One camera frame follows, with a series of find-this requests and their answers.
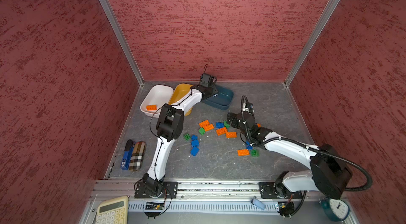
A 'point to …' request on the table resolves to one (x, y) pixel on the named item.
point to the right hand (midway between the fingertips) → (232, 119)
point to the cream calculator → (113, 211)
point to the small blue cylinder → (257, 203)
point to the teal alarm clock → (337, 210)
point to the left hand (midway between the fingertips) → (216, 92)
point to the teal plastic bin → (222, 100)
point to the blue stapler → (129, 146)
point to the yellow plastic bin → (179, 90)
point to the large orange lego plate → (206, 125)
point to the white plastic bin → (156, 97)
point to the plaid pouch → (138, 153)
